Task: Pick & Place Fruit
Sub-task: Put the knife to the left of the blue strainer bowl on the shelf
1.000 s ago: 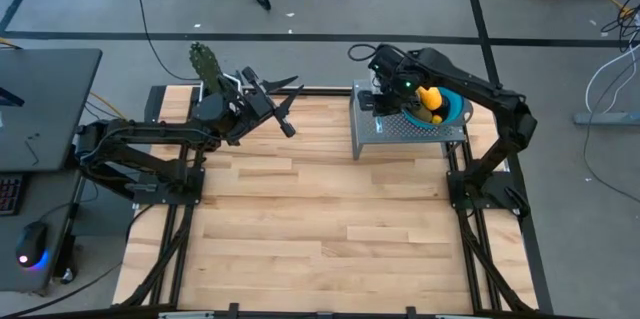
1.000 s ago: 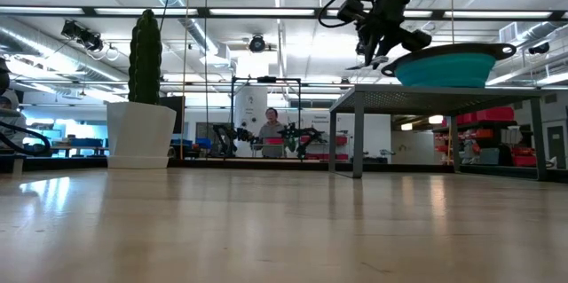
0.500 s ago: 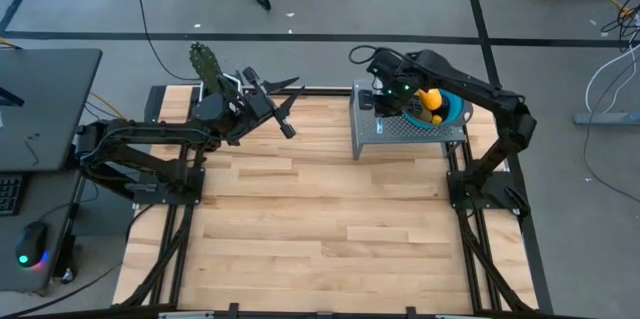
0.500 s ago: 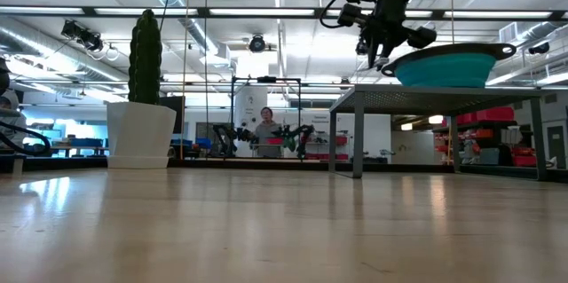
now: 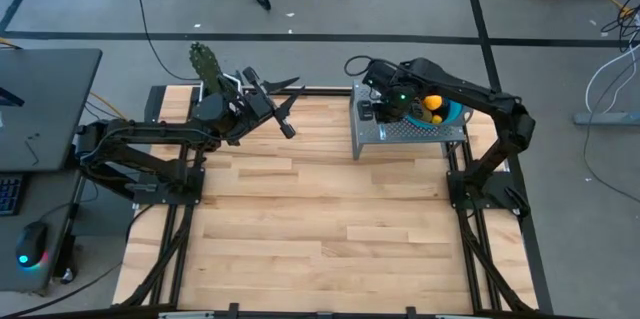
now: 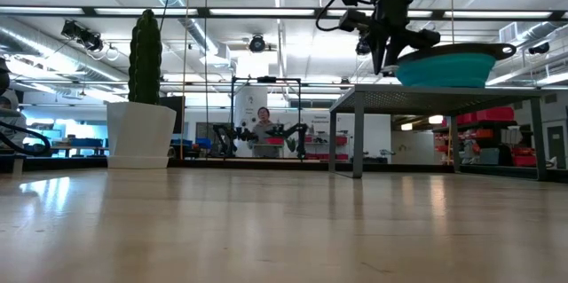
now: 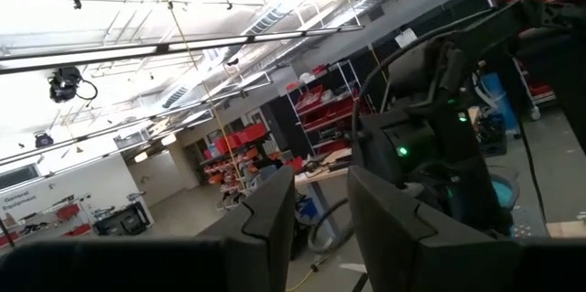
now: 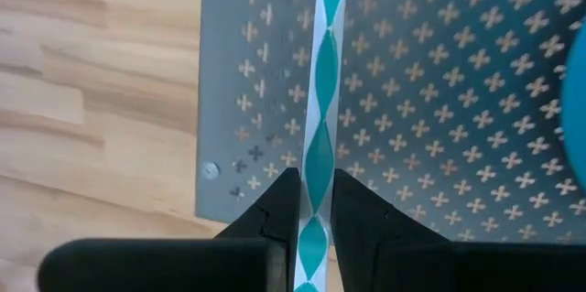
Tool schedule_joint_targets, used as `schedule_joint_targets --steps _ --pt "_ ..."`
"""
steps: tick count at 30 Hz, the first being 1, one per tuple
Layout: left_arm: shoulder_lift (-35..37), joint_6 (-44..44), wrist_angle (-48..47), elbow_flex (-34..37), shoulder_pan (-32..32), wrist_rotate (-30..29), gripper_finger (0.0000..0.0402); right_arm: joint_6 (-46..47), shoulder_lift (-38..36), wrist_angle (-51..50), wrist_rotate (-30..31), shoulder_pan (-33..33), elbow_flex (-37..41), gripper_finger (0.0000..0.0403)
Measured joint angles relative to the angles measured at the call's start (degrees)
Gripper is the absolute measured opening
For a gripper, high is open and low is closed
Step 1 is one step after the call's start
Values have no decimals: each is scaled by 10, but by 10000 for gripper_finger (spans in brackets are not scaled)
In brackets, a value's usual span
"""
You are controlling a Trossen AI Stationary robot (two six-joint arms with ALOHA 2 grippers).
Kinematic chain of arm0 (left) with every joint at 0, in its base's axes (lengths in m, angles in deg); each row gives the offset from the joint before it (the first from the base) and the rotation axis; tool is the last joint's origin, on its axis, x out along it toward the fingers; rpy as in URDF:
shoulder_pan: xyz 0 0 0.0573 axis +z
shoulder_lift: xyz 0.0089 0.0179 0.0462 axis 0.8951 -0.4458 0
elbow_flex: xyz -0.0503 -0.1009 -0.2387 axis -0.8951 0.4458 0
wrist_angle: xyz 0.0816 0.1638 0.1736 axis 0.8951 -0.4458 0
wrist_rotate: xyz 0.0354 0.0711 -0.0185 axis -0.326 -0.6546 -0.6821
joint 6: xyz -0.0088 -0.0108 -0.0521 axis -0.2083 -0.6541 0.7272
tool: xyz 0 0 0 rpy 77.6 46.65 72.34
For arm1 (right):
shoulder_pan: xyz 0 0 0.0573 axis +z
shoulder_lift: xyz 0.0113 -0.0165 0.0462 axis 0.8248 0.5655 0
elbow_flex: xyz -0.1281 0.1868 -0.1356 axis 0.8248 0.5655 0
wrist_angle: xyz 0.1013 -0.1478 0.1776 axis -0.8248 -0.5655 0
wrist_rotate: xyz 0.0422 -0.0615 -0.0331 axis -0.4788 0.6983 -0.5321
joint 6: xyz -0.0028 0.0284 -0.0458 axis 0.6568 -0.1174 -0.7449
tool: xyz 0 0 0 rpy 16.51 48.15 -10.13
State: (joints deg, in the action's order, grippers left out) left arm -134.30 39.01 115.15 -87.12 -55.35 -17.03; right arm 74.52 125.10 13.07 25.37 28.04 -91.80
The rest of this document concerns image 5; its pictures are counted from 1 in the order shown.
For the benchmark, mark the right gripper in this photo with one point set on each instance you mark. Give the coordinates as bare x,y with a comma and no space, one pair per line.
395,106

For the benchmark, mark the grey perforated metal riser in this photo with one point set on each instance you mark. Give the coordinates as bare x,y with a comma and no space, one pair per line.
400,134

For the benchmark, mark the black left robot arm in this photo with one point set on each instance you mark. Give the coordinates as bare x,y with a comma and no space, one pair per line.
130,134

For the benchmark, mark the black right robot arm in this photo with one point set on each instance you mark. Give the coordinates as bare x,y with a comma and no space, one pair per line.
475,91

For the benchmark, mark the black lit computer mouse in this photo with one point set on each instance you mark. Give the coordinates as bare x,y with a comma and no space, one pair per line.
31,244

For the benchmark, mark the grey desk foot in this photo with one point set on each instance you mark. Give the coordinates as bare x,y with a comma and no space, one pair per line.
605,118

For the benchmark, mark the black keyboard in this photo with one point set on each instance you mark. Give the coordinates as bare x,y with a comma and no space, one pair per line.
10,194

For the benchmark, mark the black aluminium table frame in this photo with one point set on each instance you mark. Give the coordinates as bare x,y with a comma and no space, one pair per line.
320,91

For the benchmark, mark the black office desk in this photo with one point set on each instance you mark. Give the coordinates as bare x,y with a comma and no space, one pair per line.
45,109

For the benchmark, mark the blue collapsible colander bowl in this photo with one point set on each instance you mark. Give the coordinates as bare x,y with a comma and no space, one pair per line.
452,111

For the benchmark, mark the black monitor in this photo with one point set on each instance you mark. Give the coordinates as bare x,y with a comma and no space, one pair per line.
7,96

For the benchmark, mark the white plant pot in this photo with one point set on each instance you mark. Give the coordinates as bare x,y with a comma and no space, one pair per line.
202,93

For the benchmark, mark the green cactus plant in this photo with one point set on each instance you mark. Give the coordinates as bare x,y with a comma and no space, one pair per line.
202,61

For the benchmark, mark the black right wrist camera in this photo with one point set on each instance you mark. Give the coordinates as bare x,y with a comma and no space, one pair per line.
380,76

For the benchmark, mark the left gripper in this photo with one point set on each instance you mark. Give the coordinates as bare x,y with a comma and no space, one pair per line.
240,114

